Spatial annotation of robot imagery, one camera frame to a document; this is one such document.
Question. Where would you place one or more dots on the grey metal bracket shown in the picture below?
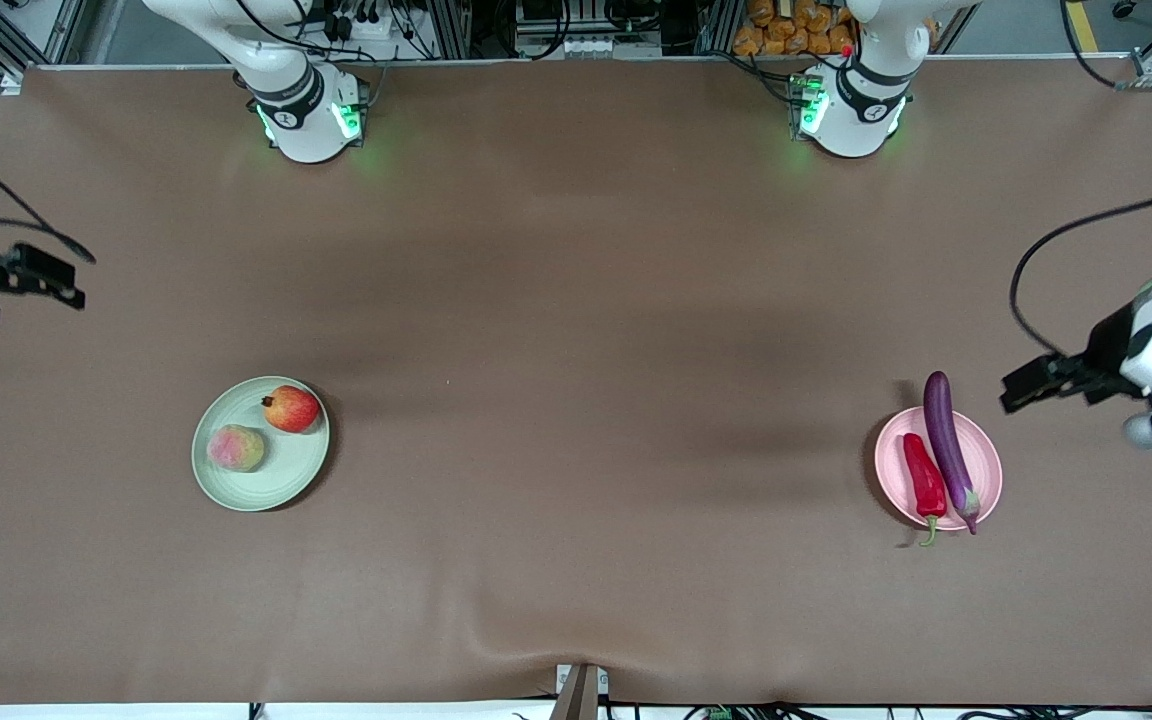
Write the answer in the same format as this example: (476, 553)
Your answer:
(579, 692)

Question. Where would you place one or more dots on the light green plate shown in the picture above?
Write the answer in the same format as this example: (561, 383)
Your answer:
(261, 445)

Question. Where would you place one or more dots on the white table corner clamp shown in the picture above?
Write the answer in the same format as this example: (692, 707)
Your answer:
(12, 82)
(1146, 65)

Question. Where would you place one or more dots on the bag of orange items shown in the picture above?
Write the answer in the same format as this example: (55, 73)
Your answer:
(791, 30)

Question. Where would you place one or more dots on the pink plate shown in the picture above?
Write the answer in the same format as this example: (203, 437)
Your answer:
(896, 460)

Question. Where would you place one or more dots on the pink yellow peach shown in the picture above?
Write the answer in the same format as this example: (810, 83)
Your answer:
(236, 447)

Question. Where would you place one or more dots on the red pomegranate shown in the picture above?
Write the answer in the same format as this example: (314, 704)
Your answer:
(293, 408)

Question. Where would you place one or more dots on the aluminium frame post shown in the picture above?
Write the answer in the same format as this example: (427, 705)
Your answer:
(718, 28)
(451, 28)

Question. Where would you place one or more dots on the long purple eggplant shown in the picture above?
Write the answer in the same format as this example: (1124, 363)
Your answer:
(948, 440)

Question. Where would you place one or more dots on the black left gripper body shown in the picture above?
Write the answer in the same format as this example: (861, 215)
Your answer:
(1103, 349)

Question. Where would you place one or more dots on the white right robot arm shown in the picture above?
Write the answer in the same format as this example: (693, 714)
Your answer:
(301, 125)

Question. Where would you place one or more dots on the red chili pepper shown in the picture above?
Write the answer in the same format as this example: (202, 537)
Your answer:
(924, 480)

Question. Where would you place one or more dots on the brown table cloth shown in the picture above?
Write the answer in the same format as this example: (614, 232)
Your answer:
(576, 580)

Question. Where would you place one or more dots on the white power strip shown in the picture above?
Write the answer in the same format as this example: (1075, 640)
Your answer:
(366, 25)

